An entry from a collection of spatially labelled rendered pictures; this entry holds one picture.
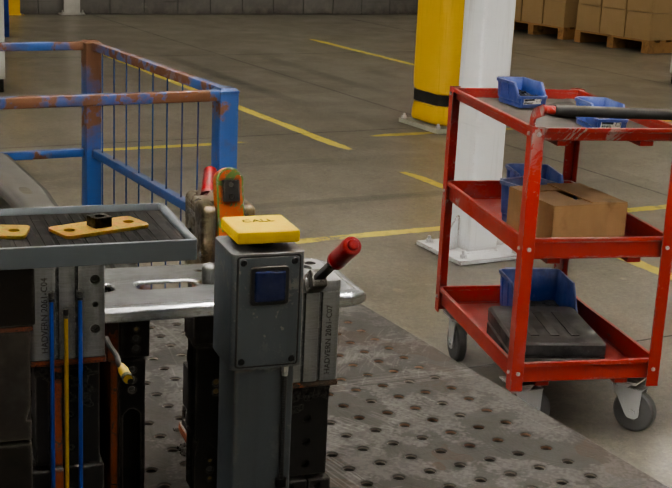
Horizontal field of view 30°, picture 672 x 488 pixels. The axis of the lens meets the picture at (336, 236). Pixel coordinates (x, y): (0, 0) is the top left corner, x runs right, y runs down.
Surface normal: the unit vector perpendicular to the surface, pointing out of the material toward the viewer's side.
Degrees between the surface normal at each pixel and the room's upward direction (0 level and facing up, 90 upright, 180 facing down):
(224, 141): 90
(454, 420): 0
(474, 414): 0
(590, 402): 0
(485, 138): 90
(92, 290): 90
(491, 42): 90
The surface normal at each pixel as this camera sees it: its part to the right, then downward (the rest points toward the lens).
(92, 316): 0.34, 0.25
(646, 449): 0.04, -0.97
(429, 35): -0.87, 0.09
